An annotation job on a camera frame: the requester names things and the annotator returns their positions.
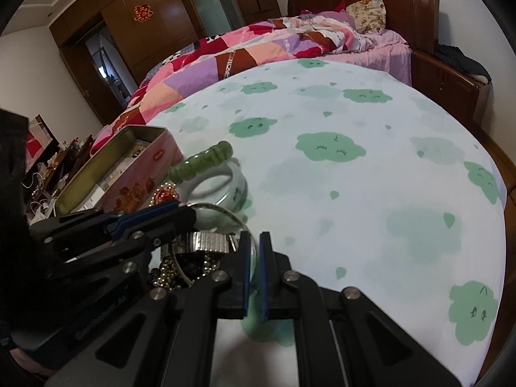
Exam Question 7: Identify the thin silver bangle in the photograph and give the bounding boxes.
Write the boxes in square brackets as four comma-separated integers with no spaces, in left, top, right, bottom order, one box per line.
[170,203,258,287]

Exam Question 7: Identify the printed leaflet in tin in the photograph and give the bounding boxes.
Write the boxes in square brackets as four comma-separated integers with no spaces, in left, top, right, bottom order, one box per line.
[73,139,150,212]

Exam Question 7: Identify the pink metal tin box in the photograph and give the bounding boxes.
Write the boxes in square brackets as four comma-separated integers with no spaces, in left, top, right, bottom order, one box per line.
[55,126,184,216]

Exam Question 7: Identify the cluttered side desk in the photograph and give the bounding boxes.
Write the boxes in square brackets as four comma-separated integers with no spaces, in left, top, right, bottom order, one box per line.
[22,115,94,224]

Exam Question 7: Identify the white jade bangle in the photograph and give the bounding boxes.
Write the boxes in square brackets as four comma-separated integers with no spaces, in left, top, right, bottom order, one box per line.
[177,161,247,212]

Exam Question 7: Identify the green cloud tablecloth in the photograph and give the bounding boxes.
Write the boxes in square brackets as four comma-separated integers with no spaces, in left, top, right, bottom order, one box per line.
[153,59,507,386]

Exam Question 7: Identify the brown wooden wardrobe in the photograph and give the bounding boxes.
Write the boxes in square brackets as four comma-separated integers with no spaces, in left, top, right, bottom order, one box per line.
[50,0,280,125]

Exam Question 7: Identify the red paper decoration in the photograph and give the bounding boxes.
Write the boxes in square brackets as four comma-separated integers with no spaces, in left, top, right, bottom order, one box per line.
[134,5,154,24]

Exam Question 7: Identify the patchwork pink quilt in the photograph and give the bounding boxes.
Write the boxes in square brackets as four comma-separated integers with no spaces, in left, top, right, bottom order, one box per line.
[90,11,377,155]

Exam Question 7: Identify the pink bed sheet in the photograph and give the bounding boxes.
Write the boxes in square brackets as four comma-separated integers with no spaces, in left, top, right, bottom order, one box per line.
[323,30,412,86]

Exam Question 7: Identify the floral pillow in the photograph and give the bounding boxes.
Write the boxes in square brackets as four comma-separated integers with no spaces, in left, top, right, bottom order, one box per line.
[345,0,387,34]

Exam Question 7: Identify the dark clothes on nightstand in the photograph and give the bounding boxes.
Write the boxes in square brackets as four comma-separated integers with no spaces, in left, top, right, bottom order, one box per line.
[434,45,492,84]

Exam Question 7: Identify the wooden bed headboard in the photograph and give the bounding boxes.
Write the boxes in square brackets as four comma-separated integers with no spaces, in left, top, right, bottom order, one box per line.
[287,0,442,54]

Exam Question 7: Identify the red knotted cord charm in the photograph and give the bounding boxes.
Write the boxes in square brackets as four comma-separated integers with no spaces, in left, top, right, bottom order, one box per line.
[149,183,179,206]

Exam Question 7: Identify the gold bead chain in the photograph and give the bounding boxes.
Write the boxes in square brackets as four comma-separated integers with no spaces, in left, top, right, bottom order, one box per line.
[150,249,227,291]

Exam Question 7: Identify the green jade bead bracelet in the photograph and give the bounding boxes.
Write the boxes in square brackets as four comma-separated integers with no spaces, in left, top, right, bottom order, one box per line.
[168,140,235,184]

